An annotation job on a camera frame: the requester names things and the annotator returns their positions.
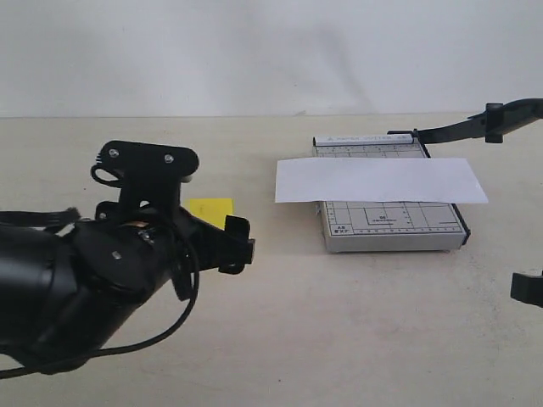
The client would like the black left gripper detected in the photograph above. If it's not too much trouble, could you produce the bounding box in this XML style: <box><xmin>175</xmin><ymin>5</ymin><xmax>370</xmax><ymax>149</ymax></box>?
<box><xmin>70</xmin><ymin>204</ymin><xmax>255</xmax><ymax>304</ymax></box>

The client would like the black cutter blade arm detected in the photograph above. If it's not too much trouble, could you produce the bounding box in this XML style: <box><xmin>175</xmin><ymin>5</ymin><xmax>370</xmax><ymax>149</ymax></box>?
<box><xmin>412</xmin><ymin>98</ymin><xmax>542</xmax><ymax>144</ymax></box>

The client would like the yellow foam cube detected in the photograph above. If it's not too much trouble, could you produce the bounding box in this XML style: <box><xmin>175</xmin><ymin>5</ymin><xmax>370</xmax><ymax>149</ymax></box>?
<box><xmin>184</xmin><ymin>198</ymin><xmax>234</xmax><ymax>229</ymax></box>

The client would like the white paper strip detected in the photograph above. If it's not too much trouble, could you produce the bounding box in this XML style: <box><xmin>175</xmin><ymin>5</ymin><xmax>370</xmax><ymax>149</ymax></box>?
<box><xmin>275</xmin><ymin>158</ymin><xmax>489</xmax><ymax>204</ymax></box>

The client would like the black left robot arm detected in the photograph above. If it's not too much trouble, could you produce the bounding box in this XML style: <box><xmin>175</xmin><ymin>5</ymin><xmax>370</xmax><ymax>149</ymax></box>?
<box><xmin>1</xmin><ymin>203</ymin><xmax>255</xmax><ymax>379</ymax></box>

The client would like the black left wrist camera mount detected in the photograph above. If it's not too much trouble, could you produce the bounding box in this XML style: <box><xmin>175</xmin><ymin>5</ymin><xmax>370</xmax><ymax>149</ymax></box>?
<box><xmin>91</xmin><ymin>140</ymin><xmax>199</xmax><ymax>215</ymax></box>

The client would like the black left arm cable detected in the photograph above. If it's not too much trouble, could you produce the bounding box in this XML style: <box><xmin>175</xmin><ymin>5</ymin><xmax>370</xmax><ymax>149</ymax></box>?
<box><xmin>0</xmin><ymin>220</ymin><xmax>200</xmax><ymax>378</ymax></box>

